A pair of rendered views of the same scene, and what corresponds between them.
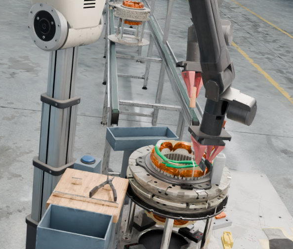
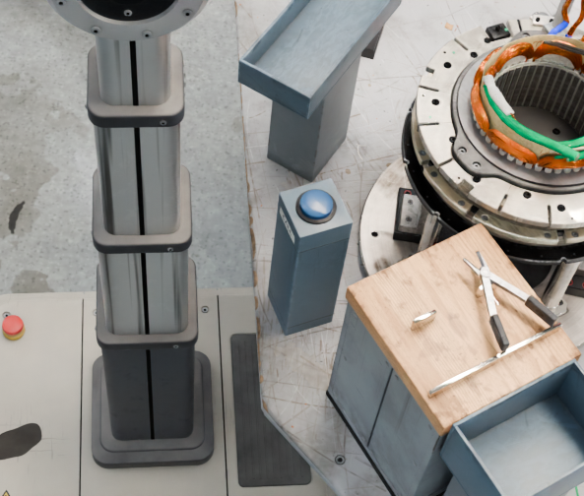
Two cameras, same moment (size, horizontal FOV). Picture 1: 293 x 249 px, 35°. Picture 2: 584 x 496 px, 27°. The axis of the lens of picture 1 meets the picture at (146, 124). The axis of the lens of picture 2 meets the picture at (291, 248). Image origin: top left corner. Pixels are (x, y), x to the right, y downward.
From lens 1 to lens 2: 1.16 m
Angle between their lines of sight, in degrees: 46
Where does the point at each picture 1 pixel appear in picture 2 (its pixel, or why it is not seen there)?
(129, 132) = (278, 30)
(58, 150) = (176, 200)
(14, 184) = not seen: outside the picture
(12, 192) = not seen: outside the picture
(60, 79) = (159, 61)
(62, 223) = (472, 431)
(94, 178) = (429, 277)
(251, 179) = not seen: outside the picture
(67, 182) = (404, 335)
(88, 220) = (525, 396)
